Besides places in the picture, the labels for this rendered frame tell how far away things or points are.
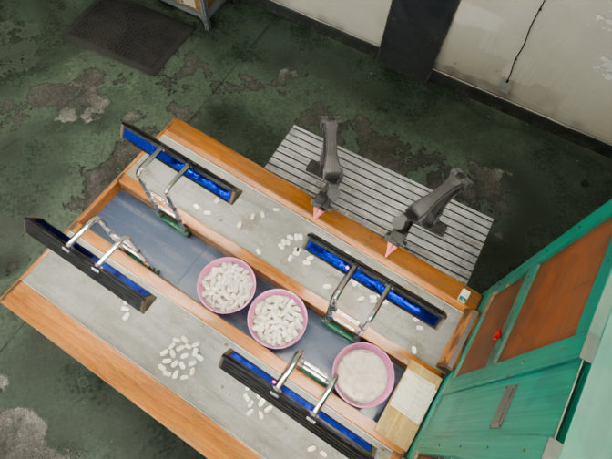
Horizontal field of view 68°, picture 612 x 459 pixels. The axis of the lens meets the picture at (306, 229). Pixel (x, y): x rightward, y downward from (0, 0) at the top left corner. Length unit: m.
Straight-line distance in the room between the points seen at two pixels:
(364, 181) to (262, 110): 1.35
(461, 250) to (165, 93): 2.48
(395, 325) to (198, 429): 0.94
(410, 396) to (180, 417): 0.94
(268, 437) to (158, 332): 0.65
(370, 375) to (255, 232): 0.85
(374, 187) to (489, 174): 1.30
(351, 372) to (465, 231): 0.94
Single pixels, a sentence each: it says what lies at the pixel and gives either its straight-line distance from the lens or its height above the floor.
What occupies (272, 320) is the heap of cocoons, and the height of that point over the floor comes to 0.74.
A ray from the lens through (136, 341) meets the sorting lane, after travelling 2.17.
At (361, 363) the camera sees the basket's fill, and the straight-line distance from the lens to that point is 2.08.
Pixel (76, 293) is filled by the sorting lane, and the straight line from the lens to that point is 2.32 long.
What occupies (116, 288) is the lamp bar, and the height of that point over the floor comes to 1.09.
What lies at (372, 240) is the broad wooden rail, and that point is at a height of 0.76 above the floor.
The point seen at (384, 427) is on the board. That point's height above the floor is 0.78.
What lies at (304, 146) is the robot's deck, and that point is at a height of 0.67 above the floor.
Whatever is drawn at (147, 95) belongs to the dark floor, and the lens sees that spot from 3.80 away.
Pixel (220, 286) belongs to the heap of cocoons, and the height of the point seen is 0.73.
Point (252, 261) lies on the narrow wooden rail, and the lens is 2.15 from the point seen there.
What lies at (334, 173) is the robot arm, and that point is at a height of 1.04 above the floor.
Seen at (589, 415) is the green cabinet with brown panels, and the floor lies 1.79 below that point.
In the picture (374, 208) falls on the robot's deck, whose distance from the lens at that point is 2.41.
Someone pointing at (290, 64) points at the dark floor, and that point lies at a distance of 3.88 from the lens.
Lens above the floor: 2.77
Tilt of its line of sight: 65 degrees down
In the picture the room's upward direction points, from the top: 5 degrees clockwise
